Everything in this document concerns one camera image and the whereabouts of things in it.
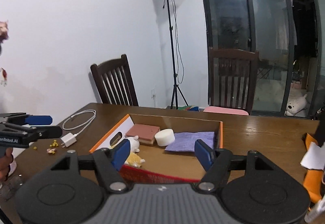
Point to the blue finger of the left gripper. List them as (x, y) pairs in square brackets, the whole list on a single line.
[(38, 120)]

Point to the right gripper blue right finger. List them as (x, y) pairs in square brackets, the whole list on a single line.
[(216, 163)]

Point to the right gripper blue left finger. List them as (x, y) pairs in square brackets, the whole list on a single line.
[(108, 163)]

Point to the yellow white plush toy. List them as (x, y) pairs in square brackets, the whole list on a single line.
[(133, 158)]

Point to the purple cleaning cloth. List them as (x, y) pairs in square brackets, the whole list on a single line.
[(185, 141)]

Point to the pink layered sponge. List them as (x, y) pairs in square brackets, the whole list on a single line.
[(146, 133)]

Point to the white round sponge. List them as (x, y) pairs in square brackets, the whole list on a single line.
[(164, 137)]

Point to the person's left hand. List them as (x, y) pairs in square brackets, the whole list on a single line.
[(5, 162)]

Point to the yellow crumbs on table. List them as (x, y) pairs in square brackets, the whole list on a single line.
[(48, 146)]

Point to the eyeglasses on table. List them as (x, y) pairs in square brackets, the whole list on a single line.
[(10, 187)]

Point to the pink chair seat cushion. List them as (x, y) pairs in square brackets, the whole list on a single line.
[(222, 110)]

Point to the red cardboard box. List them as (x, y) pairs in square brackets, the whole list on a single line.
[(162, 165)]

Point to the colourful toy on floor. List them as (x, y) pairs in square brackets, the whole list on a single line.
[(189, 108)]

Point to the dark wooden chair left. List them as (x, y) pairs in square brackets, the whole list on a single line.
[(114, 82)]

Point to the dark wooden chair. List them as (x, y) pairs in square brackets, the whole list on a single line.
[(114, 82), (232, 79)]

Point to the dark wooden chair right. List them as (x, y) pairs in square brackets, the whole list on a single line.
[(232, 79)]

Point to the orange snack packet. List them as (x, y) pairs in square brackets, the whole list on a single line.
[(313, 161)]

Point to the white plush bear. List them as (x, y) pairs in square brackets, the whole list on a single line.
[(297, 105)]

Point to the dried pink roses bouquet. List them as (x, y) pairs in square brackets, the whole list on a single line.
[(4, 38)]

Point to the white spray bottle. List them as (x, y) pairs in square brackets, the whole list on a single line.
[(315, 212)]

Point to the black framed sliding glass door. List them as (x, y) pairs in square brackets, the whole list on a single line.
[(289, 36)]

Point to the white charger with cable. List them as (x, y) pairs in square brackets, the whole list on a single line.
[(74, 125)]

